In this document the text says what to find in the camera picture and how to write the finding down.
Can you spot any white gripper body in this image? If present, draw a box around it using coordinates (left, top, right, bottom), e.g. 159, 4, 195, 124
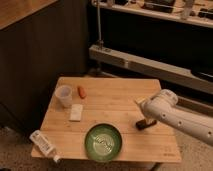
140, 99, 158, 120

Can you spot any white plastic bottle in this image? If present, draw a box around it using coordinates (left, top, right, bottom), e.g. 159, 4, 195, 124
30, 130, 61, 163

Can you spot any black eraser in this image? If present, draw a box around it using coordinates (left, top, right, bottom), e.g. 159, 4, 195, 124
135, 119, 157, 130

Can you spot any metal shelf rack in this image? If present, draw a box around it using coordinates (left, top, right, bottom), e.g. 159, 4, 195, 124
89, 0, 213, 95

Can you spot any dark wooden cabinet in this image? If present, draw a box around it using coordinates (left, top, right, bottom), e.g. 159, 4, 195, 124
0, 0, 88, 134

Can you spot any white sponge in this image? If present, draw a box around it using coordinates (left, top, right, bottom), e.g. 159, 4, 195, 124
69, 104, 83, 121

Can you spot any wooden folding table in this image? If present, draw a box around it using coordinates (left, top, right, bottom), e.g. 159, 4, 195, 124
41, 77, 181, 163

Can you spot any orange carrot toy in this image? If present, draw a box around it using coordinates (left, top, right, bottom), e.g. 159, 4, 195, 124
77, 86, 86, 99

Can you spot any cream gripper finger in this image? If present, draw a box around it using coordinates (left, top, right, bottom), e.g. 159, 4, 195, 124
144, 118, 154, 125
134, 97, 146, 105

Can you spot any green bowl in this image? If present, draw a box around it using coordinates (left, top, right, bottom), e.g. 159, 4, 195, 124
84, 123, 122, 163

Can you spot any clear plastic cup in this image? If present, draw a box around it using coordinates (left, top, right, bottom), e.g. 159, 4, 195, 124
55, 85, 72, 108

